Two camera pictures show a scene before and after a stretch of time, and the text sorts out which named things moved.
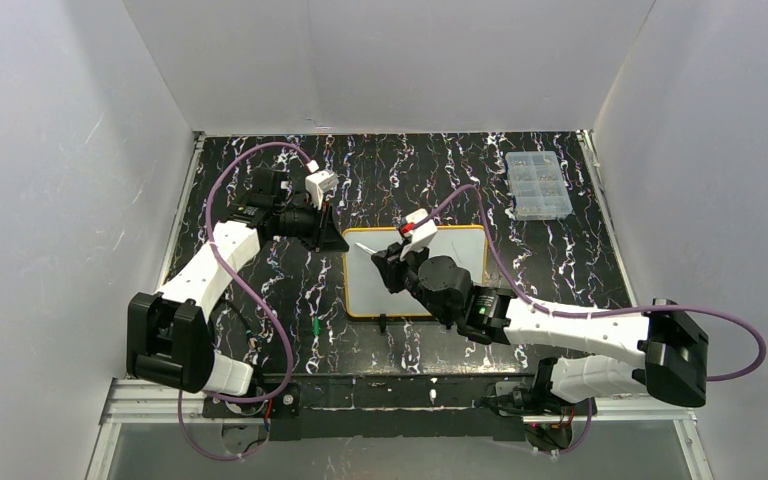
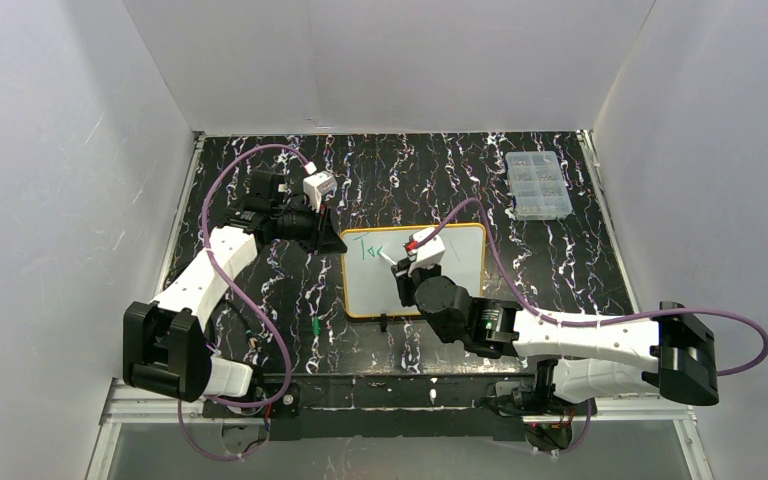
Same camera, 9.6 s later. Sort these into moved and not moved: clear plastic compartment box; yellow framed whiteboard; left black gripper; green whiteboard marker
Moved: green whiteboard marker
Not moved: clear plastic compartment box; yellow framed whiteboard; left black gripper
